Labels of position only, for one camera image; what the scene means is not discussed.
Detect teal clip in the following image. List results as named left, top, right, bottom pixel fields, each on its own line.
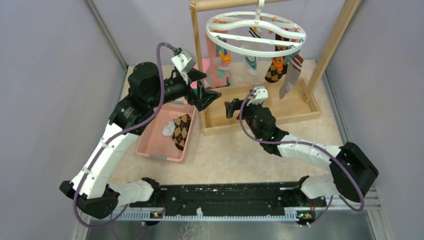
left=244, top=56, right=257, bottom=70

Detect brown argyle sock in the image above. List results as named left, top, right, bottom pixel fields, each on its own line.
left=171, top=114, right=192, bottom=151
left=264, top=34, right=288, bottom=83

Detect orange clip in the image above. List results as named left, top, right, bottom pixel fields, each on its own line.
left=218, top=50, right=232, bottom=64

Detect white sock black stripes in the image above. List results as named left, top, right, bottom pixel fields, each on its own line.
left=162, top=121, right=176, bottom=137

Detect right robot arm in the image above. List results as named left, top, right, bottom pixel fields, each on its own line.
left=224, top=98, right=379, bottom=206

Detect white tall sock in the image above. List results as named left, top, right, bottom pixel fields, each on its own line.
left=241, top=27, right=263, bottom=75

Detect grey sock red stripes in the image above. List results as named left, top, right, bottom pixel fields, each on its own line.
left=279, top=55, right=304, bottom=99

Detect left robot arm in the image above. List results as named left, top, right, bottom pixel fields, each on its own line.
left=59, top=62, right=221, bottom=219

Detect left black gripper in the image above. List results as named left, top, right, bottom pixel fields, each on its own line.
left=147, top=67, right=221, bottom=111

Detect white round clip hanger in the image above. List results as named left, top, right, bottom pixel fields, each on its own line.
left=206, top=0, right=307, bottom=58

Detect pink folded cloth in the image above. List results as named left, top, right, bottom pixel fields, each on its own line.
left=190, top=57, right=212, bottom=90

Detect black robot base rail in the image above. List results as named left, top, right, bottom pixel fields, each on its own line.
left=129, top=177, right=327, bottom=218

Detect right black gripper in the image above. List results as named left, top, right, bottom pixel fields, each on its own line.
left=225, top=97, right=262, bottom=140

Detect pink plastic basket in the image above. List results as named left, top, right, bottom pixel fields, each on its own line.
left=135, top=101, right=196, bottom=163

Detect pink patterned sock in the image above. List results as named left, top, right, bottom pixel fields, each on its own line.
left=204, top=34, right=230, bottom=89

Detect wooden hanger rack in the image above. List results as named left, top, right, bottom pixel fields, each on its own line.
left=189, top=0, right=361, bottom=136

